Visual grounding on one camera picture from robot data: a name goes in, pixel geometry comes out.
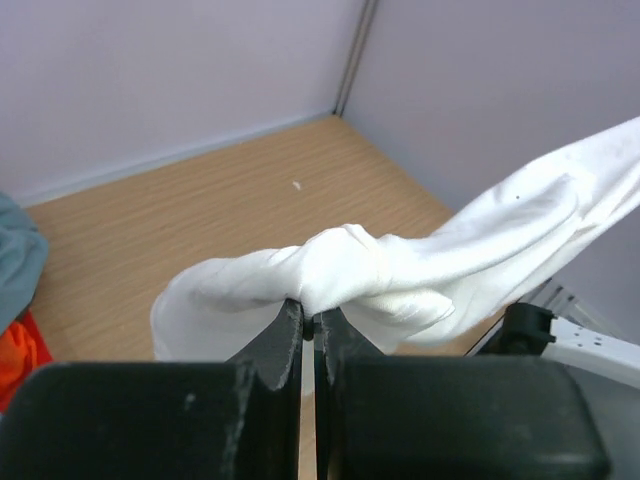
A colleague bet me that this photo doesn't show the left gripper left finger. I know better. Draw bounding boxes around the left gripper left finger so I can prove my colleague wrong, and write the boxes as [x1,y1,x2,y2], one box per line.
[1,300,303,479]

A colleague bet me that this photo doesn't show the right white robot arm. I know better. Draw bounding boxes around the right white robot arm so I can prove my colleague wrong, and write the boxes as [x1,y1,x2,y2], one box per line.
[495,303,640,389]

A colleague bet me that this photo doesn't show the right aluminium frame post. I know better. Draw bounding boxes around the right aluminium frame post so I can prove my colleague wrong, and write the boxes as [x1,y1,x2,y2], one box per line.
[333,0,379,117]

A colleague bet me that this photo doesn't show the blue-grey t-shirt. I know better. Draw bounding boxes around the blue-grey t-shirt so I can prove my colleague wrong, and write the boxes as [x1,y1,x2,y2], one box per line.
[1,193,49,333]

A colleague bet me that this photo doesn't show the orange t-shirt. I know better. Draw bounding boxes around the orange t-shirt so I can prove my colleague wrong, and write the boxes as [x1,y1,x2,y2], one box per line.
[0,309,53,414]

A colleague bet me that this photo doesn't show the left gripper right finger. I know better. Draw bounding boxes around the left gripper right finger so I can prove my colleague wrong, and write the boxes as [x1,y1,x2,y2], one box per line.
[312,308,611,479]

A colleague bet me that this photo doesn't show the white printed t-shirt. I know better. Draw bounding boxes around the white printed t-shirt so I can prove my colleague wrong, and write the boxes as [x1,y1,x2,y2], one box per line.
[150,119,639,361]

